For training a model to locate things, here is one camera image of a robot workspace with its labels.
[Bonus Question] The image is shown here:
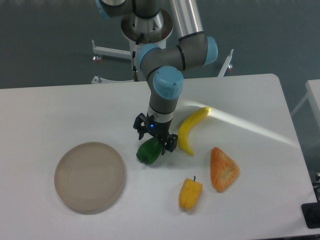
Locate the yellow banana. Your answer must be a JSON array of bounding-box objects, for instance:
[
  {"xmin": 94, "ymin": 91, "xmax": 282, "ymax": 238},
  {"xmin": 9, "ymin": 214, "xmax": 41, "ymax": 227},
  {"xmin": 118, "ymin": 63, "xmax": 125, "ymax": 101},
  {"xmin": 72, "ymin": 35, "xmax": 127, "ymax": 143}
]
[{"xmin": 177, "ymin": 106, "xmax": 212, "ymax": 157}]

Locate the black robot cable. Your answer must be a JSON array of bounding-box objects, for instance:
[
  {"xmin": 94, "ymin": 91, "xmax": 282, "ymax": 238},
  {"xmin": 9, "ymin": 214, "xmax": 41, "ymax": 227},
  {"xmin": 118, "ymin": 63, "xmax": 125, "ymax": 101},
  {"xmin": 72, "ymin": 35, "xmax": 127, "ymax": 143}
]
[{"xmin": 131, "ymin": 32, "xmax": 145, "ymax": 82}]

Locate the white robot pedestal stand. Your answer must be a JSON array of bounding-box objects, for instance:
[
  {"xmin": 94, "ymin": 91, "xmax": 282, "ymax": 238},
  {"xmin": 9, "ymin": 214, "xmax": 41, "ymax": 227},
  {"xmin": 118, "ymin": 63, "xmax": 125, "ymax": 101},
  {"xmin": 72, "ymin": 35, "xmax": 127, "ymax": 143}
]
[{"xmin": 92, "ymin": 0, "xmax": 218, "ymax": 81}]

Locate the white side table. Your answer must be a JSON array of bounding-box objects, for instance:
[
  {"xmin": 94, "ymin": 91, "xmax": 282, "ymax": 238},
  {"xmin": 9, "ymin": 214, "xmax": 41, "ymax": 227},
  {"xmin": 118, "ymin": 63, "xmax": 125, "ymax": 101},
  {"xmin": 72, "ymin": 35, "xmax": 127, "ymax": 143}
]
[{"xmin": 290, "ymin": 79, "xmax": 320, "ymax": 127}]

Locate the black device at table edge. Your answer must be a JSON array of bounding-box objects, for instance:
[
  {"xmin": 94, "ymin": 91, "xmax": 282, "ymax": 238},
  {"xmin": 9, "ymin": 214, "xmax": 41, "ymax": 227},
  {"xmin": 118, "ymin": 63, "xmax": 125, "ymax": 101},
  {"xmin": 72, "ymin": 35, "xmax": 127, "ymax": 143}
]
[{"xmin": 301, "ymin": 202, "xmax": 320, "ymax": 229}]

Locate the orange triangular bread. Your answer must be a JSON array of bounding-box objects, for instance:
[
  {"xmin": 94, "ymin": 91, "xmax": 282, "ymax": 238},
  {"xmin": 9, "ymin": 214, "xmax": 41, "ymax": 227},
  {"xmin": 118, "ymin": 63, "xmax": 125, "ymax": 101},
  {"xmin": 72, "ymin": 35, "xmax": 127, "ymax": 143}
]
[{"xmin": 210, "ymin": 147, "xmax": 240, "ymax": 193}]

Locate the yellow bell pepper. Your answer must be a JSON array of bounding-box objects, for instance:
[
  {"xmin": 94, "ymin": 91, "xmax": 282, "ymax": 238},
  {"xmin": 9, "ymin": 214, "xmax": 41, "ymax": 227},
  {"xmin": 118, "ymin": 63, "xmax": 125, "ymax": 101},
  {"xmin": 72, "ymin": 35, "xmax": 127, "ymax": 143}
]
[{"xmin": 178, "ymin": 175, "xmax": 203, "ymax": 211}]

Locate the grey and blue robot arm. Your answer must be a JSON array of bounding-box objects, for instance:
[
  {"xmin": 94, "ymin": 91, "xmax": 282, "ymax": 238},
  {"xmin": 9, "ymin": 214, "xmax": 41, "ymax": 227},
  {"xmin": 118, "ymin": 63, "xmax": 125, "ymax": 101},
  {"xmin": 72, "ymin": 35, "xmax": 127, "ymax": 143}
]
[{"xmin": 96, "ymin": 0, "xmax": 218, "ymax": 152}]

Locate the green bell pepper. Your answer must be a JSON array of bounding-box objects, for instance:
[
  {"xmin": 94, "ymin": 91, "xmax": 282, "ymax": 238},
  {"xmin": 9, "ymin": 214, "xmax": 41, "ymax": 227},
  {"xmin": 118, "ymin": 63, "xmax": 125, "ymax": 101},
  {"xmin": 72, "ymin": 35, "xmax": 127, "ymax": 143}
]
[{"xmin": 136, "ymin": 137, "xmax": 163, "ymax": 165}]

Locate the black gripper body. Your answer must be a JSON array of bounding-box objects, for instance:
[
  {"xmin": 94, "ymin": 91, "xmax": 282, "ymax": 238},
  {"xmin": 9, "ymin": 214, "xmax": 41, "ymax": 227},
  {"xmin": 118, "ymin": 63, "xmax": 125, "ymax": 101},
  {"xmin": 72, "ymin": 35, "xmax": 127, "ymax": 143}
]
[{"xmin": 146, "ymin": 114, "xmax": 173, "ymax": 143}]

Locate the beige round plate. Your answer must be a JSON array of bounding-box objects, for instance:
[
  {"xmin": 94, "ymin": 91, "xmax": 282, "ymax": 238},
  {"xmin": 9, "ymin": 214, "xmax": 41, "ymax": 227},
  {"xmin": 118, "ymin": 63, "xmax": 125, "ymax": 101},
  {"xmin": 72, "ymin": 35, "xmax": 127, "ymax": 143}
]
[{"xmin": 54, "ymin": 142, "xmax": 126, "ymax": 215}]

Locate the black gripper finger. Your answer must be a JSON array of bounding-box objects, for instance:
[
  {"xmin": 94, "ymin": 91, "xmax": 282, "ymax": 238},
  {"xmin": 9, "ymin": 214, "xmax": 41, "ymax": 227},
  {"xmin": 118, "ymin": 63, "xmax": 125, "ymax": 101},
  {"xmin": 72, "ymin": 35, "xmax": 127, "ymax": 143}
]
[
  {"xmin": 161, "ymin": 134, "xmax": 178, "ymax": 155},
  {"xmin": 133, "ymin": 113, "xmax": 148, "ymax": 140}
]

